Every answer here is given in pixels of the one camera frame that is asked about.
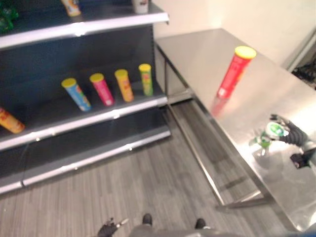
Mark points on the green chip tube yellow lid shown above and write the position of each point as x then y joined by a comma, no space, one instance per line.
146,79

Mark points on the pink chip tube yellow lid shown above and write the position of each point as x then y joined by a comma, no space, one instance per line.
102,89

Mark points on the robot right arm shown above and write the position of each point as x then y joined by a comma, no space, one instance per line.
306,154

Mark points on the blue chip tube yellow lid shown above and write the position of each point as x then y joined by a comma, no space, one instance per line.
76,94

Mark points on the black items by wall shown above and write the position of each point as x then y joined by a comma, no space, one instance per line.
305,74

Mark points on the red chip tube yellow lid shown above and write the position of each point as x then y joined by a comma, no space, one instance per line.
234,72

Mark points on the dark grey store shelf unit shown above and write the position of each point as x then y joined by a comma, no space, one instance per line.
74,98

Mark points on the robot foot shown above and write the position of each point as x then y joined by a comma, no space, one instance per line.
147,219
200,223

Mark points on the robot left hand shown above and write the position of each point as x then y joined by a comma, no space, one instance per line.
108,227

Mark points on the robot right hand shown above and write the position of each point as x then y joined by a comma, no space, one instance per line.
293,134

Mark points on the orange cup noodle container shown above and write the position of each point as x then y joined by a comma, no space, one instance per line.
71,7

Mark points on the stainless steel table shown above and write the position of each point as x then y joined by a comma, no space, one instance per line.
247,111

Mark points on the green snack bag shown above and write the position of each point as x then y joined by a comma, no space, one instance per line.
7,16

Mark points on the white cup container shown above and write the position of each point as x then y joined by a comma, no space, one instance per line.
141,6

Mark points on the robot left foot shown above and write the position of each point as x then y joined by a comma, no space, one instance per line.
147,219

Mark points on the robot silver torso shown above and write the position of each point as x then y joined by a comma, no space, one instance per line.
172,232

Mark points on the green and white can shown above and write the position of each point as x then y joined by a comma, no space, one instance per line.
268,137

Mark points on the orange chip tube yellow lid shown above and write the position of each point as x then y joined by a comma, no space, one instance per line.
124,85

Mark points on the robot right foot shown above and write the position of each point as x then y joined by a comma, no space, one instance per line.
200,223

